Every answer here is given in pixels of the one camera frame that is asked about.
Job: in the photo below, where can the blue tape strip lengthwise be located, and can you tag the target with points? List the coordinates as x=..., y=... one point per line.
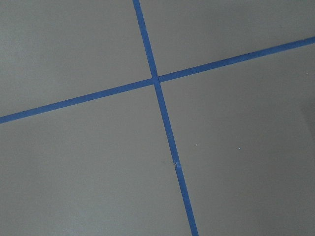
x=165, y=118

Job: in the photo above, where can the blue tape strip crosswise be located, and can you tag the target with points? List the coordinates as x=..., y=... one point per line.
x=162, y=78

